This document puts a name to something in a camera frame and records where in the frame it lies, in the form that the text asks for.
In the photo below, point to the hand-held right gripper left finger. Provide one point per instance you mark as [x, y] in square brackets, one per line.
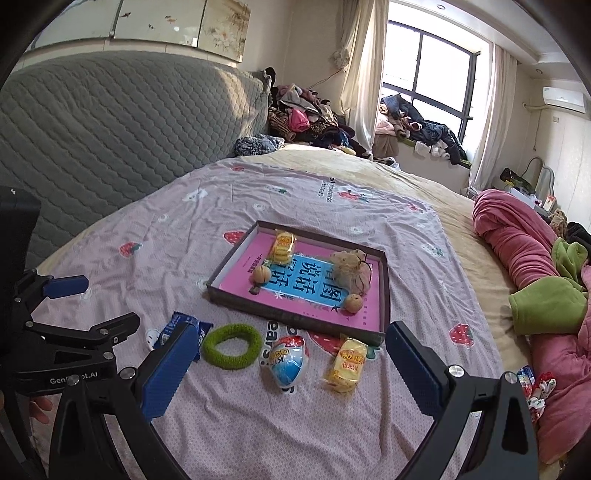
[168, 369]

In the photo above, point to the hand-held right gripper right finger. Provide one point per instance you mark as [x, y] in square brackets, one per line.
[413, 364]

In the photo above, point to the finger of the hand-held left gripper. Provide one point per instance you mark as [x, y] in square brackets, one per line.
[111, 327]
[64, 286]

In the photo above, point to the blue snack packet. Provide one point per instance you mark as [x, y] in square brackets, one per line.
[162, 333]

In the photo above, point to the green hair scrunchie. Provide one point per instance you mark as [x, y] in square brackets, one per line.
[210, 353]

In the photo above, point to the yellow rice cracker packet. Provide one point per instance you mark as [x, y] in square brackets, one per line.
[282, 245]
[346, 364]

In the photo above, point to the tan walnut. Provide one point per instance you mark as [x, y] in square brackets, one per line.
[263, 273]
[352, 303]

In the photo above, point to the beige mesh pouch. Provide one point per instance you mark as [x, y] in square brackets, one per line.
[348, 272]

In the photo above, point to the dark grey shallow box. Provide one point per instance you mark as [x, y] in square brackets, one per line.
[295, 319]

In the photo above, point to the person's left hand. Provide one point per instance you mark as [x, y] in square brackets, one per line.
[39, 408]

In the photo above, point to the red clear candy packet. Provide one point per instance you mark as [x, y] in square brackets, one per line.
[525, 381]

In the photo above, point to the pink printed bedsheet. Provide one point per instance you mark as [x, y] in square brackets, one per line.
[184, 240]

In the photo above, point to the blue white toy egg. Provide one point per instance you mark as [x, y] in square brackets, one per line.
[286, 364]

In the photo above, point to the red white printed packet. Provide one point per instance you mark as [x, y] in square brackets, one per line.
[544, 394]

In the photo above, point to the grey quilted headboard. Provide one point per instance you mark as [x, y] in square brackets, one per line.
[115, 124]

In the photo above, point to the green fleece cloth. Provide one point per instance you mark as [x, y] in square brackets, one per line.
[545, 304]

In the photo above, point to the pink blanket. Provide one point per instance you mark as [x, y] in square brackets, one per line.
[508, 221]

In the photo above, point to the tan knitted cloth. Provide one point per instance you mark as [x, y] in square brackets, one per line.
[558, 221]

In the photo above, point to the dark cloth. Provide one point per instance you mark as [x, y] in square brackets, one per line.
[579, 233]

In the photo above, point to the black bag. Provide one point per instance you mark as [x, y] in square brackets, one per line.
[515, 176]

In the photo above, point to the pale oval panel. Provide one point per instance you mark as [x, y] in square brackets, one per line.
[547, 177]

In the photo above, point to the dark blue clothes pile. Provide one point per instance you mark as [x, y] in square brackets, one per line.
[429, 134]

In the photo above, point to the blue knitted cloth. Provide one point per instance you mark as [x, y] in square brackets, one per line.
[254, 145]

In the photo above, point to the white curtain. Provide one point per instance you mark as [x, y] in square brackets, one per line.
[494, 115]
[364, 69]

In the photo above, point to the mixed clothes pile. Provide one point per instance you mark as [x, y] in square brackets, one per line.
[304, 120]

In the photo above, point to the dark framed window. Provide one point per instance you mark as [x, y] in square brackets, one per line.
[443, 69]

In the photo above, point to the white air conditioner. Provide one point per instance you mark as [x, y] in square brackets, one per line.
[563, 98]

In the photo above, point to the wall painting panels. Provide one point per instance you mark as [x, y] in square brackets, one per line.
[184, 23]

